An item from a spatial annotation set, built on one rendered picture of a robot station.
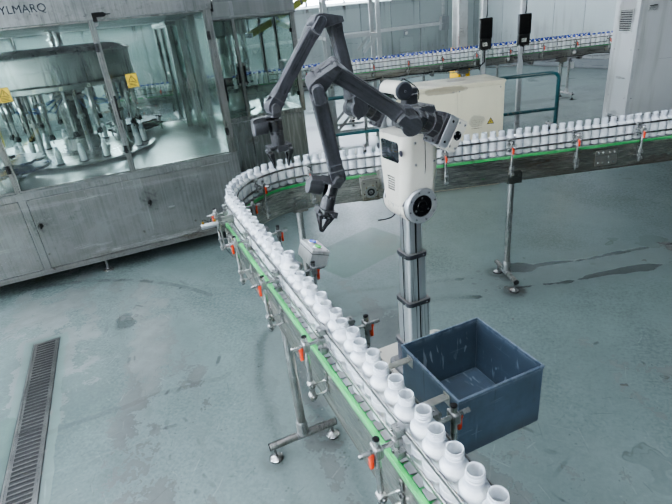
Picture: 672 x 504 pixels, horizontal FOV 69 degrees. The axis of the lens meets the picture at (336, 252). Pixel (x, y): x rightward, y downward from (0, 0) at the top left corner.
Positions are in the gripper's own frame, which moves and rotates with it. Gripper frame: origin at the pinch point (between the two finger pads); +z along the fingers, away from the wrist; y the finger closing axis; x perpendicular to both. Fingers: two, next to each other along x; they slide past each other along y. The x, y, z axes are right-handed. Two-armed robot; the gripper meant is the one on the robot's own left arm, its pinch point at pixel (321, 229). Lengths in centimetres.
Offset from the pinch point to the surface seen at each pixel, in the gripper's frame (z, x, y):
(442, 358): 26, 29, 57
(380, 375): 9, -18, 88
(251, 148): 39, 104, -484
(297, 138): 15, 166, -485
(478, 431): 32, 23, 87
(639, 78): -151, 497, -258
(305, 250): 10.1, -4.4, -2.0
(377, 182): -6, 79, -98
